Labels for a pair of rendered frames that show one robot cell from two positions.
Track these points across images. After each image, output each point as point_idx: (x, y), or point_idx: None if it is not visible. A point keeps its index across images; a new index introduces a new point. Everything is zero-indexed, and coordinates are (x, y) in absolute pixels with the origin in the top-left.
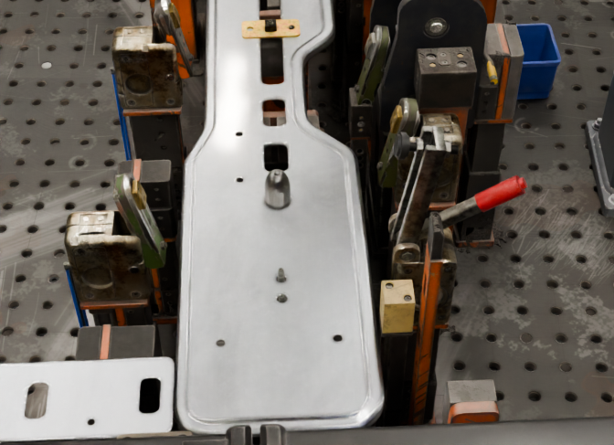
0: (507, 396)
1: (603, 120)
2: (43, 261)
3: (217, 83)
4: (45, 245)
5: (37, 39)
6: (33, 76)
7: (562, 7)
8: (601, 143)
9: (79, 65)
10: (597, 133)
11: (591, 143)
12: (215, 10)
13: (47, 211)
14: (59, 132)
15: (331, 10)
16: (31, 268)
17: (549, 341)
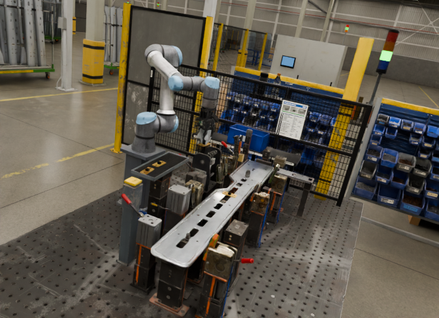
0: None
1: (145, 202)
2: (283, 245)
3: (247, 191)
4: (283, 248)
5: (274, 307)
6: (278, 294)
7: (100, 239)
8: (146, 206)
9: (261, 290)
10: (143, 209)
11: (146, 209)
12: (239, 202)
13: (281, 254)
14: (273, 271)
15: (213, 191)
16: (287, 245)
17: None
